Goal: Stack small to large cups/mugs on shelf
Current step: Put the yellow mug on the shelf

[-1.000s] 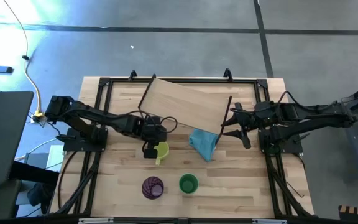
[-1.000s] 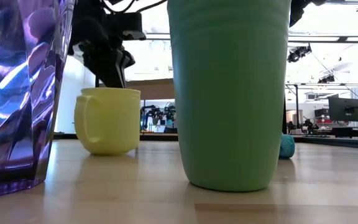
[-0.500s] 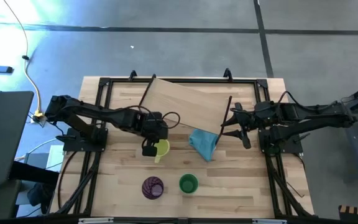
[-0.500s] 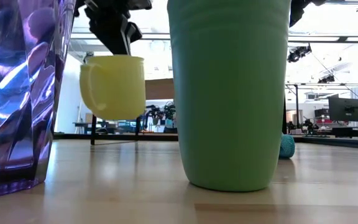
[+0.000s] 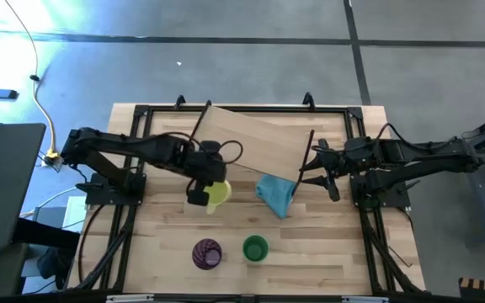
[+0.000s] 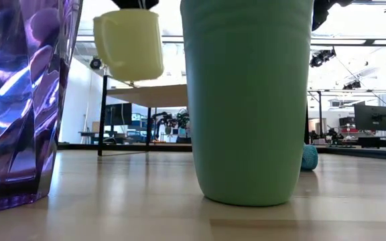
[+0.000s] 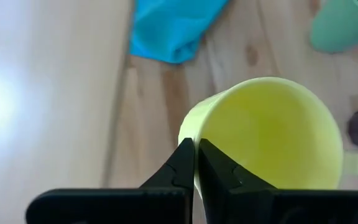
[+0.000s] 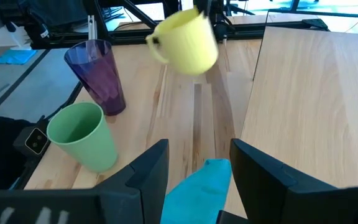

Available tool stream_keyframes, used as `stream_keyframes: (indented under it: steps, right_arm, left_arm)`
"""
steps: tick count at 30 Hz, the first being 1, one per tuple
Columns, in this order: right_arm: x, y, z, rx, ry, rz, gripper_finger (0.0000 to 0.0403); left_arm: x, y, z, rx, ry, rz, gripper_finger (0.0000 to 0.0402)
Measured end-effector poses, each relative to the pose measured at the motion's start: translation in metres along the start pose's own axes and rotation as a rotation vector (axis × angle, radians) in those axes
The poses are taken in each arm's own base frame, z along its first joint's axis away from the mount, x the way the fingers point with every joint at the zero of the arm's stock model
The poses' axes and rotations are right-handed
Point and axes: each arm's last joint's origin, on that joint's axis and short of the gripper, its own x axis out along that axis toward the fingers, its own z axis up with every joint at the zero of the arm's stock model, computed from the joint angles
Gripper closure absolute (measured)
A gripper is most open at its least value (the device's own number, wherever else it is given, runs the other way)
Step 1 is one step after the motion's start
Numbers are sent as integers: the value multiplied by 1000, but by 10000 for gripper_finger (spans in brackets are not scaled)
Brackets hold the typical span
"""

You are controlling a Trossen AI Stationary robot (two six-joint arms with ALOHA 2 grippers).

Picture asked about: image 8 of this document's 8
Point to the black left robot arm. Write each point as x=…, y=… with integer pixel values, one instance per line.
x=221, y=29

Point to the blue plastic cup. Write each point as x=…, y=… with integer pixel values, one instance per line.
x=200, y=193

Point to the green plastic cup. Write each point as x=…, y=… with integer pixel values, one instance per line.
x=85, y=140

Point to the dark fabric bag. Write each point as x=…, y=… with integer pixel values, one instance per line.
x=54, y=12

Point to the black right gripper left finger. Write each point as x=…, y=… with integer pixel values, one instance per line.
x=149, y=174

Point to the silver aluminium extrusion post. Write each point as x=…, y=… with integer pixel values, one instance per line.
x=91, y=28

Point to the yellow plastic mug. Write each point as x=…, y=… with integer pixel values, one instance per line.
x=188, y=43

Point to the purple translucent tumbler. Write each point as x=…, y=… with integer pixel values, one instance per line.
x=101, y=77

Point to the white stand foot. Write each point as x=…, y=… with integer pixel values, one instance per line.
x=20, y=40

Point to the blue cloth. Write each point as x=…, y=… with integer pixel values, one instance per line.
x=14, y=56

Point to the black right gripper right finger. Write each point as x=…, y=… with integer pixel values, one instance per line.
x=259, y=180

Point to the small black camera box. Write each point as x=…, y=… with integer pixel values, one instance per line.
x=35, y=141

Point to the light wooden shelf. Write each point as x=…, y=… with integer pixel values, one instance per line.
x=306, y=109

